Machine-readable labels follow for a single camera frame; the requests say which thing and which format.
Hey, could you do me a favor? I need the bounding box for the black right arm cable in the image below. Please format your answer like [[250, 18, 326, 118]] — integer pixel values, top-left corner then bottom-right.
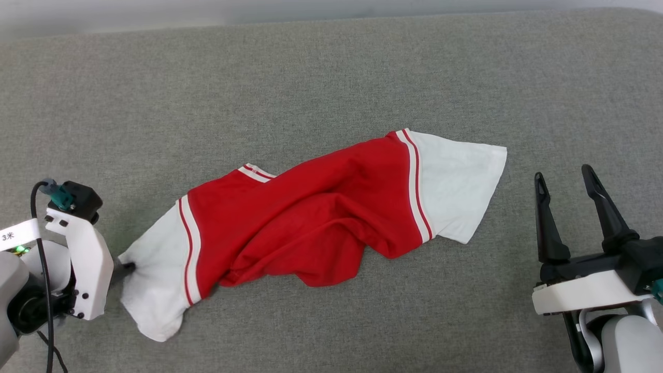
[[562, 311, 594, 373]]

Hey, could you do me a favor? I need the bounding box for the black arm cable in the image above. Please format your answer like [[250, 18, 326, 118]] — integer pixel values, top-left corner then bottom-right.
[[30, 179, 69, 373], [562, 311, 594, 373]]

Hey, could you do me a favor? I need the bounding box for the white cable label tag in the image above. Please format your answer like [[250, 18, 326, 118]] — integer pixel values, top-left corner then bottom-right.
[[0, 218, 41, 253]]

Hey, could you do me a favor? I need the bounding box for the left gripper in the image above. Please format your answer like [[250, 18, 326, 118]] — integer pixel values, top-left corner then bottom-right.
[[8, 240, 137, 335]]

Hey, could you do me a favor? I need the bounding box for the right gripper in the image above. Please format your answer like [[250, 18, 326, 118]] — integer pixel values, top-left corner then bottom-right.
[[535, 164, 663, 296]]

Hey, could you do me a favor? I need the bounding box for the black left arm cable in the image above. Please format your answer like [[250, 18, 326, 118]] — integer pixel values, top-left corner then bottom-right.
[[30, 179, 69, 373]]

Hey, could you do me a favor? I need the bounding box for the teal left cable connector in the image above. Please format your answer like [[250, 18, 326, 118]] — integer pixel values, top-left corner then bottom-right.
[[40, 178, 74, 211]]

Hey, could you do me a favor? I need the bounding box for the red and white shirt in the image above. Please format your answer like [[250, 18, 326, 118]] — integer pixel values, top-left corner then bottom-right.
[[118, 128, 508, 342]]

